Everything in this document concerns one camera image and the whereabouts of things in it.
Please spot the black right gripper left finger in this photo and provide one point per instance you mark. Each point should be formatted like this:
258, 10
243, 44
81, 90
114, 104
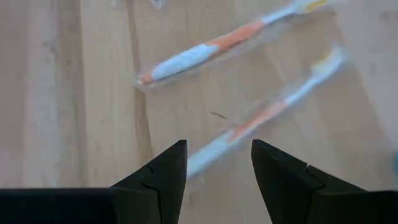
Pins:
155, 193

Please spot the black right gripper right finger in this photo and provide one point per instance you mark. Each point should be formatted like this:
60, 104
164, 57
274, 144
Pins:
292, 193

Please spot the orange toothbrush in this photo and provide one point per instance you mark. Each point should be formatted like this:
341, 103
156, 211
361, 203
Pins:
264, 115
186, 60

